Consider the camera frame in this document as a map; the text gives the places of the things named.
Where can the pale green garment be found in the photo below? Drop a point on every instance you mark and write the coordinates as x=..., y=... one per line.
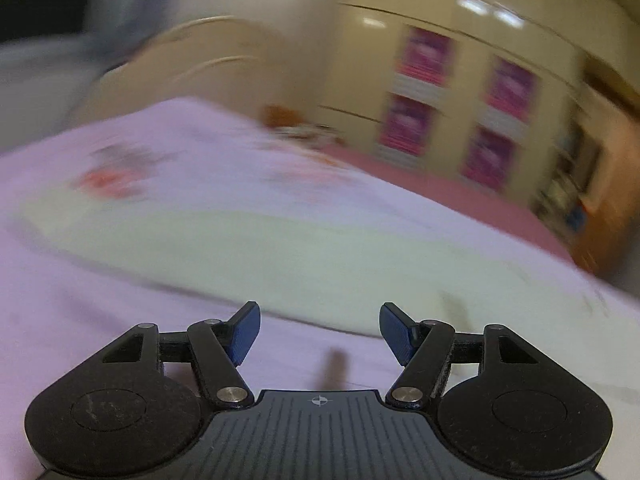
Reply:
x=260, y=255

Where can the open corner shelf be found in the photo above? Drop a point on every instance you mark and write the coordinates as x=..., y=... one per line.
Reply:
x=565, y=190

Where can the pink wall poster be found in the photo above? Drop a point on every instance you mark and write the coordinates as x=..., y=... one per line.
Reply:
x=512, y=87
x=425, y=56
x=489, y=157
x=406, y=124

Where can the grey curtain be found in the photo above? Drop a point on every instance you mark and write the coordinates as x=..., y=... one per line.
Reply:
x=75, y=50

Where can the pink bed cover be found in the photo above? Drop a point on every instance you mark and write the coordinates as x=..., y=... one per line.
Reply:
x=465, y=205

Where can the wooden door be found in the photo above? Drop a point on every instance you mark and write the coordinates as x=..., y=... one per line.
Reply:
x=615, y=185

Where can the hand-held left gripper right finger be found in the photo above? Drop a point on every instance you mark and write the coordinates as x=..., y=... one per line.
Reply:
x=395, y=334

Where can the cream wardrobe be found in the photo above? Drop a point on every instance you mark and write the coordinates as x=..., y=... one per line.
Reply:
x=465, y=15

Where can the lilac floral bed sheet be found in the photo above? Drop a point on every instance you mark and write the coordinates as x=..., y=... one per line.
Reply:
x=100, y=320

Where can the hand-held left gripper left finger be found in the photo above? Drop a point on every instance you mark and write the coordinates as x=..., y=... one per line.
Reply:
x=246, y=334

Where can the cream bed headboard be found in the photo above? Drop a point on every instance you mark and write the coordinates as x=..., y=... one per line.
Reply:
x=200, y=70

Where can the patterned orange white pillow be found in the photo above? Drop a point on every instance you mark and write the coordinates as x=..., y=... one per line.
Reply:
x=312, y=135

